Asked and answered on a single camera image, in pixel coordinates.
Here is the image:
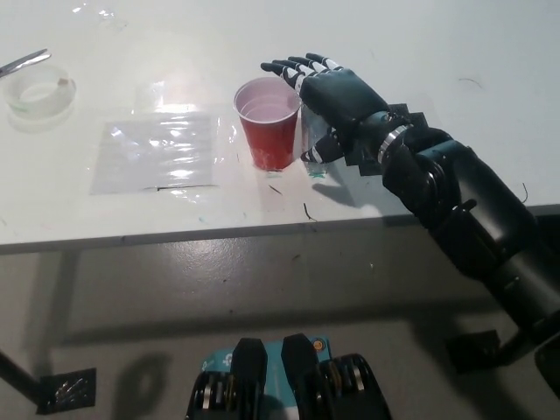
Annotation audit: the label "silver scissors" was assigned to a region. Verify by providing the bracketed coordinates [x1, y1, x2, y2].
[0, 48, 53, 79]

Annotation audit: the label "clear plastic sheet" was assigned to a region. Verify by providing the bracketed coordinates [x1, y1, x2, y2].
[89, 112, 221, 197]

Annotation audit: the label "black robot torso with teal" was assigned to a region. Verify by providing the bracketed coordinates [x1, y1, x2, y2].
[185, 333, 393, 420]

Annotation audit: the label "clear hand soap pump bottle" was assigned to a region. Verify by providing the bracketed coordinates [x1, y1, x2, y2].
[299, 106, 333, 175]

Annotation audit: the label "clear tape roll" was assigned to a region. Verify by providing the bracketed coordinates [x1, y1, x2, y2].
[2, 66, 78, 124]

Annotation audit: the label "black tape square patch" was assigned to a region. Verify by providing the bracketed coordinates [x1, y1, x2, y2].
[343, 102, 440, 178]

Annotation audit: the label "black floor tape patch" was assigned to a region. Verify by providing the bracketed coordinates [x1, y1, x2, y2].
[444, 330, 504, 375]
[36, 368, 99, 416]

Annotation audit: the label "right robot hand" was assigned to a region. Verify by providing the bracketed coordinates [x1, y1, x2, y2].
[260, 52, 392, 165]

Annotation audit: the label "red plastic cup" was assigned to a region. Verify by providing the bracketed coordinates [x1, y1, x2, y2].
[233, 77, 304, 172]

